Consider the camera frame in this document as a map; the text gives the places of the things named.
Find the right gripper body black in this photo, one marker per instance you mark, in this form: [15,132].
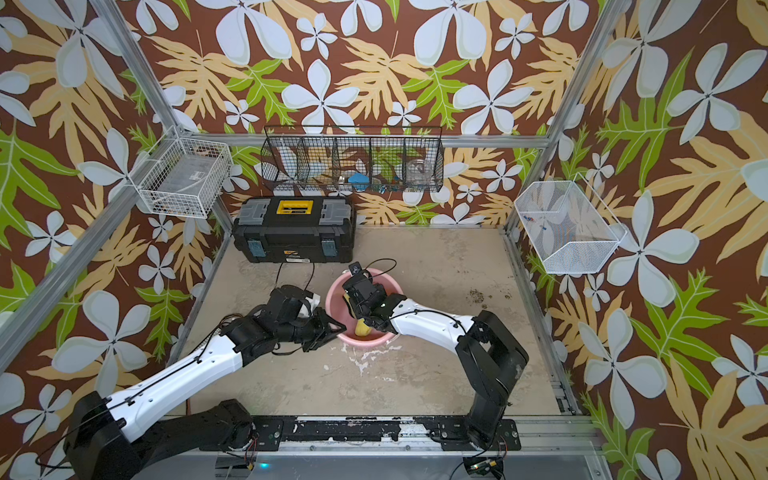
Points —
[361,311]

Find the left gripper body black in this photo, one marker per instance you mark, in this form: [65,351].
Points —
[309,329]

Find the pink plastic bucket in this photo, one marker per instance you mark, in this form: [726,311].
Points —
[337,308]

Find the yellow microfiber cloth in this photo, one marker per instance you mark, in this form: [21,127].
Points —
[362,329]

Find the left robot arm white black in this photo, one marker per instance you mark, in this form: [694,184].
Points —
[118,436]

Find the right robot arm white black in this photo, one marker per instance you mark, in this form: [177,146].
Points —
[492,359]

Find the black plastic toolbox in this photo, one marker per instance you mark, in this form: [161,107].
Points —
[296,230]

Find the blue object in black basket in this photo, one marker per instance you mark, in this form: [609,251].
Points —
[359,181]

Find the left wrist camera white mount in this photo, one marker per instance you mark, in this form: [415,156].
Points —
[309,302]

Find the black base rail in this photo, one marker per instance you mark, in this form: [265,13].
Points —
[444,432]

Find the black wire basket back wall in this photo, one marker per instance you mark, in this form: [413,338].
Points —
[395,158]

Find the white wire basket left wall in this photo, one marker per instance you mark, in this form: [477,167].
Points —
[182,175]

